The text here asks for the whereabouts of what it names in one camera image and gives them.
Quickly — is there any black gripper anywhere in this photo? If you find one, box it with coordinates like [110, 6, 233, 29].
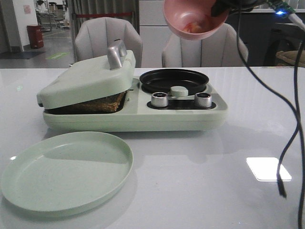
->
[211, 0, 266, 17]

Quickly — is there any pink bowl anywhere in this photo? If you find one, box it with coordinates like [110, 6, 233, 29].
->
[163, 0, 228, 40]

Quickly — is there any orange shrimp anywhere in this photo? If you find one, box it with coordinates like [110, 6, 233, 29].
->
[183, 22, 203, 33]

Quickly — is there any green breakfast maker lid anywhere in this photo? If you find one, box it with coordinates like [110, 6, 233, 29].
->
[37, 50, 136, 109]

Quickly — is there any bread slice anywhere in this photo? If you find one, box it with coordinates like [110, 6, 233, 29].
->
[64, 92, 127, 114]

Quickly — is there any green breakfast maker base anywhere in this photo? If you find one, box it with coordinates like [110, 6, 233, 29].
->
[43, 78, 228, 132]

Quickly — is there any right grey chair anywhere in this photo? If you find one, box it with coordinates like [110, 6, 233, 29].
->
[162, 23, 249, 68]

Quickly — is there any grey chair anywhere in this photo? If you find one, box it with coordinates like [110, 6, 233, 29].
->
[74, 17, 142, 68]
[162, 23, 249, 68]

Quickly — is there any dark counter with white top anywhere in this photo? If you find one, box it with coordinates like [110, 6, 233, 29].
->
[226, 12, 305, 66]

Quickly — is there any right green circuit board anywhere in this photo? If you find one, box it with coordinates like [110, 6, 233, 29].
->
[266, 0, 295, 17]

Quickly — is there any white cabinet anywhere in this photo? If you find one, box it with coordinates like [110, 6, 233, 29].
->
[139, 0, 171, 68]

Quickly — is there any black round frying pan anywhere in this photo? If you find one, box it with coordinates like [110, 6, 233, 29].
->
[139, 69, 209, 95]

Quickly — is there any right silver control knob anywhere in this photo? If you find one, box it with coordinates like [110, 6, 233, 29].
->
[194, 93, 212, 108]

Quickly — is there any silver control knob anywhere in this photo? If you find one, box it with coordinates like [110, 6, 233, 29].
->
[194, 93, 212, 108]
[151, 92, 168, 108]

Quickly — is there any left silver control knob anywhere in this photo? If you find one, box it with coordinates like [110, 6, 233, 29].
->
[151, 92, 168, 108]

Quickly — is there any red barrier tape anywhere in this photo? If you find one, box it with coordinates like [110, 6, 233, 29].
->
[75, 11, 133, 18]

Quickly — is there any left grey chair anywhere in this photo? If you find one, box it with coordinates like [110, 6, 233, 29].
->
[74, 17, 142, 68]

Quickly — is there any red bin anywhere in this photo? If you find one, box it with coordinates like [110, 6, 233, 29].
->
[27, 25, 44, 49]

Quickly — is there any green round plate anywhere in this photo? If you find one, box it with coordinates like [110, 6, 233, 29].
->
[0, 131, 133, 216]

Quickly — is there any grey usb cable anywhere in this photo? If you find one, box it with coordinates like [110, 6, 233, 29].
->
[288, 13, 305, 31]

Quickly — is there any right black cable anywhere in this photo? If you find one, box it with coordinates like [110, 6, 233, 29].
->
[235, 9, 301, 198]

